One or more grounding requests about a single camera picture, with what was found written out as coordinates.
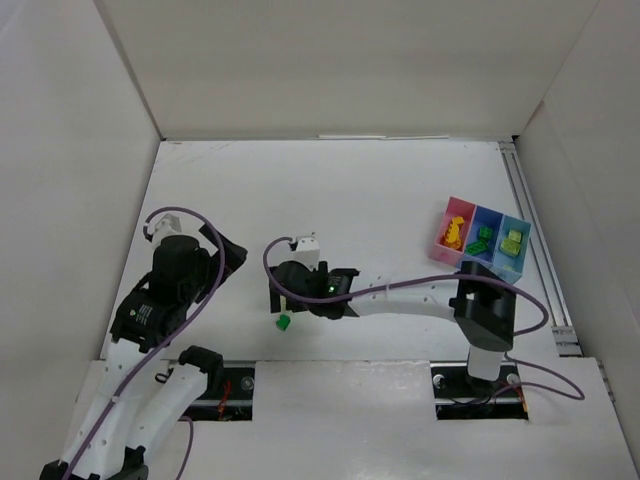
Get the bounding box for green lego plate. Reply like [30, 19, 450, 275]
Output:
[465, 240, 489, 256]

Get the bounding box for orange long lego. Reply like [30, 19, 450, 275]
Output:
[443, 216, 465, 242]

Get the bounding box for blue container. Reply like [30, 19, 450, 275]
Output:
[492, 215, 531, 284]

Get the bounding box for pink container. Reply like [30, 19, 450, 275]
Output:
[429, 197, 476, 267]

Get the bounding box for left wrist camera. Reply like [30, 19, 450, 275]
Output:
[143, 213, 182, 248]

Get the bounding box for aluminium rail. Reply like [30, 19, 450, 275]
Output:
[498, 141, 583, 357]

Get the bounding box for purple container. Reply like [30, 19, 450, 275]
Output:
[456, 206, 504, 268]

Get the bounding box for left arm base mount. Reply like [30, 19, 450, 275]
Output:
[184, 362, 256, 422]

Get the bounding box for green square lego brick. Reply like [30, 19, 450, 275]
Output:
[477, 226, 493, 242]

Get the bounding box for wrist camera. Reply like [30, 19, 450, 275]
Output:
[143, 213, 182, 248]
[289, 235, 320, 271]

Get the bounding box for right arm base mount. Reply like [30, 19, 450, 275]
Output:
[430, 362, 529, 421]

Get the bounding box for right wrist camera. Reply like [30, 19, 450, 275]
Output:
[289, 235, 320, 271]

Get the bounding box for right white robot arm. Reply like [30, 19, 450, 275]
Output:
[267, 260, 516, 382]

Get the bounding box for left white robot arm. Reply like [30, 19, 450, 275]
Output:
[40, 215, 247, 479]

